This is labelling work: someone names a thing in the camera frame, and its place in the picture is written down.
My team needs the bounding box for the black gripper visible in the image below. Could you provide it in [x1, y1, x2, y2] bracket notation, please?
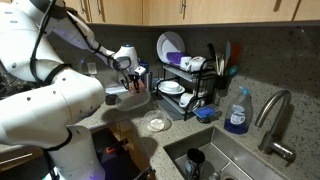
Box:
[123, 73, 142, 95]

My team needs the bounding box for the clear rectangular plastic container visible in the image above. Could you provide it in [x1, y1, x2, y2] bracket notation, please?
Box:
[114, 88, 152, 113]

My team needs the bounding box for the white rice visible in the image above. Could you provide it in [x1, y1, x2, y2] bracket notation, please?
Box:
[148, 118, 166, 132]

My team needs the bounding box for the white bowl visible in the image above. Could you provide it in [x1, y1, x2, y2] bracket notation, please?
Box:
[160, 80, 182, 93]

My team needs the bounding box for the purple bowl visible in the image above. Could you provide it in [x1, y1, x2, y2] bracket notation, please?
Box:
[165, 51, 185, 67]

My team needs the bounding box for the red plastic bag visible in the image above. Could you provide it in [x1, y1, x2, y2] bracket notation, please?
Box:
[129, 79, 147, 96]

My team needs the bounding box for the white cutting board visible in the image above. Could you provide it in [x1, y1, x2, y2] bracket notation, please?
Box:
[105, 83, 129, 95]

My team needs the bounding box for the stainless steel tumbler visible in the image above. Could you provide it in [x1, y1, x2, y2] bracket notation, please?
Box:
[144, 71, 154, 93]

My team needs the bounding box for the dark drip mat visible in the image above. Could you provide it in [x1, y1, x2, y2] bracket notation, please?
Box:
[157, 97, 188, 122]

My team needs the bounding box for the black two-tier dish rack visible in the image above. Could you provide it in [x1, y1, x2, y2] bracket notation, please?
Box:
[153, 58, 218, 122]

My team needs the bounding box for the wooden base cabinet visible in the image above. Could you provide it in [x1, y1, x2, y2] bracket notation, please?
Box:
[91, 119, 151, 174]

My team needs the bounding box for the large white plate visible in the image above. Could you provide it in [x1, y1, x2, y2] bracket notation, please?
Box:
[156, 31, 186, 64]

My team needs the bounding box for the printed white mug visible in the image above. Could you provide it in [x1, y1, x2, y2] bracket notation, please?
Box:
[188, 55, 207, 72]

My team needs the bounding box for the blue sponge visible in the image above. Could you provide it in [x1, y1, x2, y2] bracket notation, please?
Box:
[192, 104, 222, 124]
[198, 107, 216, 118]

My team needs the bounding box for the black robot stand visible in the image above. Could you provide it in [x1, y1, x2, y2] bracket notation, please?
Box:
[91, 128, 154, 180]

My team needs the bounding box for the black spatula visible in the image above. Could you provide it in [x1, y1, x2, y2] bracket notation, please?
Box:
[206, 42, 217, 64]

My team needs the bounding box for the black utensil holder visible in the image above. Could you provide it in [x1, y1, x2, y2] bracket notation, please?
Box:
[213, 73, 231, 98]

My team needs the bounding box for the wooden spoon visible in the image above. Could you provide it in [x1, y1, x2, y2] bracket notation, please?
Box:
[214, 51, 225, 77]

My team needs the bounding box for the black mug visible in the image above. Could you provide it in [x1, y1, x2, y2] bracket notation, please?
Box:
[184, 147, 206, 180]

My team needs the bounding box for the teal spatula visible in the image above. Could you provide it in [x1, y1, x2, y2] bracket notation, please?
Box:
[223, 39, 232, 69]

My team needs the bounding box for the blue utensil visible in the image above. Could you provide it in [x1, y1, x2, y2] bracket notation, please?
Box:
[227, 64, 240, 77]

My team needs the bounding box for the red spatula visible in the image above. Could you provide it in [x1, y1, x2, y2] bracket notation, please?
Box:
[229, 42, 242, 68]

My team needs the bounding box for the blue dish soap bottle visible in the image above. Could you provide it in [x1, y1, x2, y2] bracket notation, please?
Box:
[223, 85, 253, 135]

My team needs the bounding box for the stainless steel sink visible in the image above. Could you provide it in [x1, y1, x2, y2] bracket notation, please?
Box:
[163, 125, 291, 180]

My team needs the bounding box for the metal spoon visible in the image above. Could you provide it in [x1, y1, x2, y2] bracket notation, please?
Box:
[208, 160, 232, 180]

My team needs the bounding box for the steel kitchen faucet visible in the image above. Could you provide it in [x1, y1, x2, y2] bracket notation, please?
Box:
[253, 88, 297, 163]

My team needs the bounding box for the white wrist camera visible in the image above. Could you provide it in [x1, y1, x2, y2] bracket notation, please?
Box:
[133, 65, 147, 77]

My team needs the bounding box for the white wall outlet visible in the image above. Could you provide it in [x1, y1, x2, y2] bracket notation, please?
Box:
[86, 62, 98, 76]

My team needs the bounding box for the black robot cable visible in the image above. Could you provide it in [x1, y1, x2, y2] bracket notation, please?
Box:
[29, 0, 134, 91]

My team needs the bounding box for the steel drawer handle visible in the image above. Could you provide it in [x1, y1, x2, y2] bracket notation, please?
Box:
[0, 152, 34, 167]

